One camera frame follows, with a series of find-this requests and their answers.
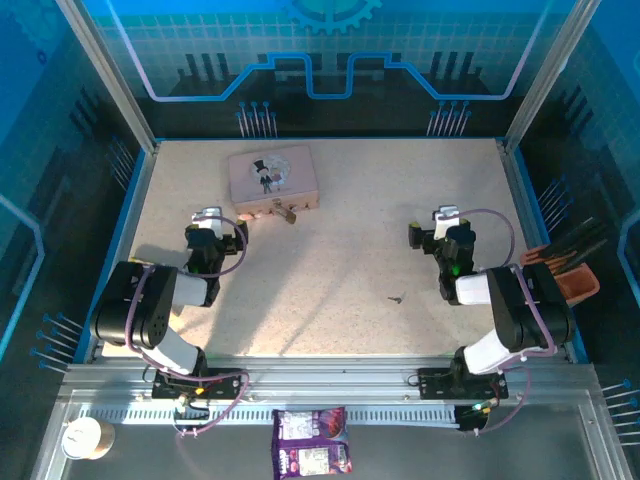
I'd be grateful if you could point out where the pink tin box with couple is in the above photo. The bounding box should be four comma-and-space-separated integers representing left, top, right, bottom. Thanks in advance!
228, 144, 321, 217

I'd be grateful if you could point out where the cream terracotta knife block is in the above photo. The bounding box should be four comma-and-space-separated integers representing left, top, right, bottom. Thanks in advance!
519, 244, 601, 307

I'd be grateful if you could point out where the purple snack bag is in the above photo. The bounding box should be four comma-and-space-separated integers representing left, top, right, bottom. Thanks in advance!
271, 406, 354, 479

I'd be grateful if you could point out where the white paper cup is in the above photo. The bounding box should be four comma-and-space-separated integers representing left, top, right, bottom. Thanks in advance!
60, 416, 116, 461

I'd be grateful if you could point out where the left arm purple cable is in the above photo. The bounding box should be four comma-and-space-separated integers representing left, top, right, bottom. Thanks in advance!
123, 212, 251, 439

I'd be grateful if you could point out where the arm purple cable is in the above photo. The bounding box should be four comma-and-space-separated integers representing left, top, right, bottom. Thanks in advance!
123, 212, 251, 439
457, 208, 557, 437

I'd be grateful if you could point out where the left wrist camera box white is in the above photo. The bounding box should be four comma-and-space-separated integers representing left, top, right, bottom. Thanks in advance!
191, 206, 224, 236

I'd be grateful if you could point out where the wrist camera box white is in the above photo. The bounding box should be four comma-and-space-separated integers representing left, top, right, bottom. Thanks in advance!
191, 206, 224, 236
432, 204, 461, 240

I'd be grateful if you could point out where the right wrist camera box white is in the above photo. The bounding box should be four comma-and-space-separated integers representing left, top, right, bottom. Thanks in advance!
432, 204, 461, 240

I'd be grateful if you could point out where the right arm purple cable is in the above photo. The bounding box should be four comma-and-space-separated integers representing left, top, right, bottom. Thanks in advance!
457, 208, 557, 437

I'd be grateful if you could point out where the black knife handle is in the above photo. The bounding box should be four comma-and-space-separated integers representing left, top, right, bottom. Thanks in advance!
543, 217, 599, 257
549, 225, 609, 265
554, 239, 610, 275

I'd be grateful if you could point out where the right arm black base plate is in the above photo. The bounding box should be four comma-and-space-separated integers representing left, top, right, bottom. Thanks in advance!
417, 367, 509, 401

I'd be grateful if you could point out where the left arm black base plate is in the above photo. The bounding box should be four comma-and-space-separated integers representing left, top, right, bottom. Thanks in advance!
152, 367, 245, 401

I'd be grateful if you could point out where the aluminium frame rail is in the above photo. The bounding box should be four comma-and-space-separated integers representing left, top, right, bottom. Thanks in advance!
59, 353, 601, 402

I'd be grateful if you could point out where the white slotted cable duct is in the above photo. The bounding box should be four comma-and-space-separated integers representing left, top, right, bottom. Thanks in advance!
79, 403, 461, 427

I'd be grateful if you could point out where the aluminium frame post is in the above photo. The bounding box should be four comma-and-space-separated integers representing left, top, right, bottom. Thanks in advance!
53, 0, 160, 154
502, 0, 604, 154

